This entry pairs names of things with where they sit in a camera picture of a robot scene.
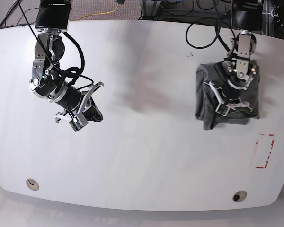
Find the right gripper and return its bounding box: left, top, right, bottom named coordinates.
left=54, top=82, right=104, bottom=123

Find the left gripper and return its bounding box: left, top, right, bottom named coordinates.
left=204, top=81, right=253, bottom=112

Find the grey t-shirt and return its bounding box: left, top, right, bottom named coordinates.
left=195, top=63, right=260, bottom=130

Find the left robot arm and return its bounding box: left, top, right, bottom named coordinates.
left=207, top=0, right=263, bottom=116

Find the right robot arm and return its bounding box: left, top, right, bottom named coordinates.
left=29, top=0, right=103, bottom=131

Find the red tape rectangle marking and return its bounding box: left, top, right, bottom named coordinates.
left=254, top=133, right=275, bottom=169

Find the white power strip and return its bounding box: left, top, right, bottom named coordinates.
left=271, top=9, right=279, bottom=18

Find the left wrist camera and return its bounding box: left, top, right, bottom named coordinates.
left=215, top=103, right=230, bottom=117

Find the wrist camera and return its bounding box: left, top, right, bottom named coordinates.
left=69, top=116, right=88, bottom=132
left=215, top=103, right=230, bottom=117

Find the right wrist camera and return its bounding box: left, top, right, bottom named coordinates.
left=69, top=116, right=88, bottom=132

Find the left table cable grommet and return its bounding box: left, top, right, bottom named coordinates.
left=26, top=178, right=39, bottom=191

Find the table cable grommet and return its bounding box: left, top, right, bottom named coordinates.
left=26, top=178, right=39, bottom=191
left=232, top=191, right=247, bottom=203

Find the right table cable grommet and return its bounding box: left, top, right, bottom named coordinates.
left=232, top=191, right=247, bottom=203

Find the yellow cable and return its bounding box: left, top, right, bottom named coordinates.
left=78, top=3, right=119, bottom=21

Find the aluminium frame stand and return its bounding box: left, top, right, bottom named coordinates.
left=138, top=0, right=164, bottom=20

